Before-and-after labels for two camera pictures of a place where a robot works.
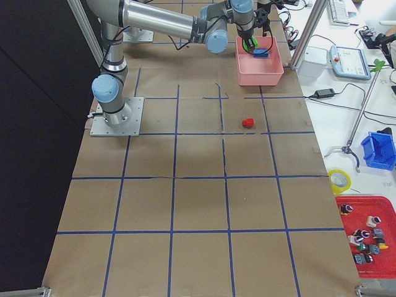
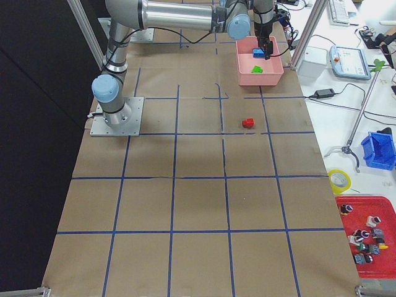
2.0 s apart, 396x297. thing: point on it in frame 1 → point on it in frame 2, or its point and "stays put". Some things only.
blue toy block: (260, 53) stays put
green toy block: (245, 46) → (257, 69)
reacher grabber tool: (376, 66) stays put
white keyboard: (338, 13) stays put
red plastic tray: (370, 222) stays put
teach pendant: (349, 62) stays put
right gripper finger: (249, 45) → (263, 46)
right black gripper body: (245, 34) → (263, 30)
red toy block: (248, 122) stays put
